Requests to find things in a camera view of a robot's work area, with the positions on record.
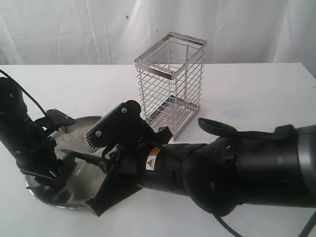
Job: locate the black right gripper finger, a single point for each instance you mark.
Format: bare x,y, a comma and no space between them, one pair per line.
118,185

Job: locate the wire metal utensil rack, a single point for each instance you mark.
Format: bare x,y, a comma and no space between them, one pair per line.
170,75

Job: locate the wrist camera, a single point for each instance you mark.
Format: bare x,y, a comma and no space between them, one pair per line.
53,120
123,125

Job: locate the white backdrop curtain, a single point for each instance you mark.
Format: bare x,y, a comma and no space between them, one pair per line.
117,31

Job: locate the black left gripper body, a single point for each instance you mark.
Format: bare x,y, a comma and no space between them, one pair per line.
36,159

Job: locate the round steel plate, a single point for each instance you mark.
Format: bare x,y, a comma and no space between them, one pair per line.
84,180

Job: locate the black handled knife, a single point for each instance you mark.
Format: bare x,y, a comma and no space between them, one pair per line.
91,159

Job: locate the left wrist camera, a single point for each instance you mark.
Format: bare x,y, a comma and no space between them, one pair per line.
53,120

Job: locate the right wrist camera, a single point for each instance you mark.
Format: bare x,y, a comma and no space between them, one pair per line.
123,125

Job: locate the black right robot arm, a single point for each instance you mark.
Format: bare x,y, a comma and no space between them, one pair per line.
217,176

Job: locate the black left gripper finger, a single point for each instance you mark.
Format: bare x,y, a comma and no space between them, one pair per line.
66,166
40,182

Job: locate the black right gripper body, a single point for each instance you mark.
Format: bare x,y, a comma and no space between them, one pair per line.
156,167

